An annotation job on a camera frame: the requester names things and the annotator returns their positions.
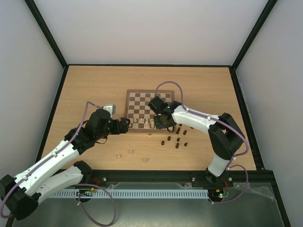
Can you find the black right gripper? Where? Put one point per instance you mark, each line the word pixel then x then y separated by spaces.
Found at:
pixel 157 125

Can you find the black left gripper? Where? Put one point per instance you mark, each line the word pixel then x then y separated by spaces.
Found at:
pixel 124 126

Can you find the white chess queen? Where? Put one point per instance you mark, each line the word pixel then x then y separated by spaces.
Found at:
pixel 152 124

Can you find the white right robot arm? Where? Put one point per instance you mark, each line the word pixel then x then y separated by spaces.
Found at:
pixel 225 136

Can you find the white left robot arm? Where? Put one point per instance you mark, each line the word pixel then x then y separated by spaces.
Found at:
pixel 22 193

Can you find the wooden chess board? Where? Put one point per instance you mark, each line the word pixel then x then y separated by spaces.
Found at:
pixel 136 107

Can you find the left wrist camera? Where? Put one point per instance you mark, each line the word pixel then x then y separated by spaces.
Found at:
pixel 111 108

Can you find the white slotted cable duct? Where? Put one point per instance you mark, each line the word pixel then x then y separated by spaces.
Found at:
pixel 133 194

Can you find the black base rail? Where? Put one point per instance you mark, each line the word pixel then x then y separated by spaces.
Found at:
pixel 197 178

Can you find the black frame post left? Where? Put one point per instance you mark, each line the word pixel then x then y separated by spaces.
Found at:
pixel 46 31

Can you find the black frame post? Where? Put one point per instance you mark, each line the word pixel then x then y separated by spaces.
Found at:
pixel 254 32
pixel 46 31

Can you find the black frame post right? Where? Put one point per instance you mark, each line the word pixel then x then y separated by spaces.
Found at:
pixel 254 32

